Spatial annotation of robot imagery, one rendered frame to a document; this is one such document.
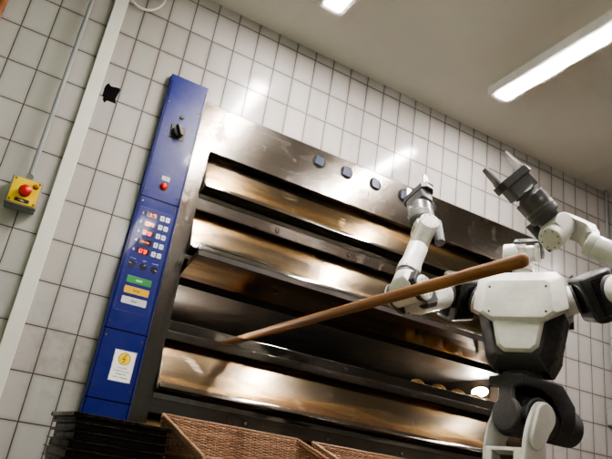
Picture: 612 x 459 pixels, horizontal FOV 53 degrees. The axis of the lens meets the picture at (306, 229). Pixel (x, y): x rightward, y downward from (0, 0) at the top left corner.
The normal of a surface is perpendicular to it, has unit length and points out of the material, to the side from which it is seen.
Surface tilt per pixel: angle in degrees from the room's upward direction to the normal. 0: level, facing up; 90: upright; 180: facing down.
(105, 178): 90
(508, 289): 90
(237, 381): 70
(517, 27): 180
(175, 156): 90
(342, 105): 90
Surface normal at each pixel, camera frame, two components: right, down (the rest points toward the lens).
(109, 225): 0.48, -0.26
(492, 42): -0.15, 0.92
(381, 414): 0.51, -0.56
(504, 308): -0.45, -0.40
